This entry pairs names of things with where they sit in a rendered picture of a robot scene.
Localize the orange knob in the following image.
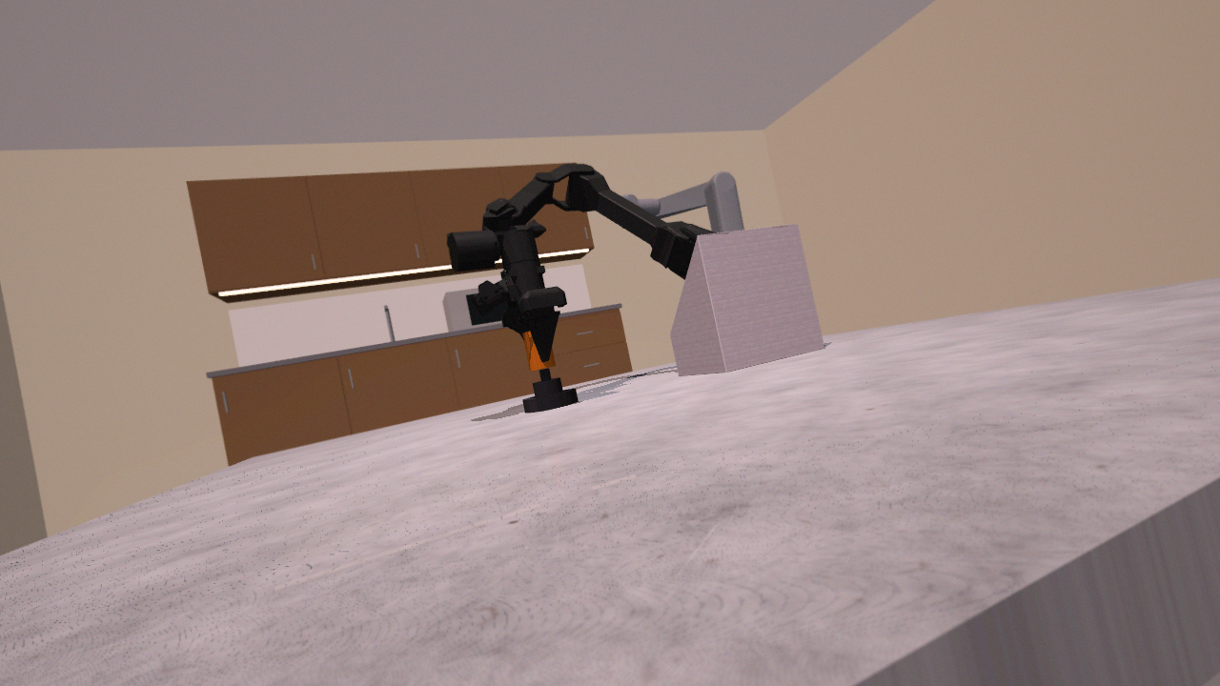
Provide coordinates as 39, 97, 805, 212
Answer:
523, 332, 556, 372

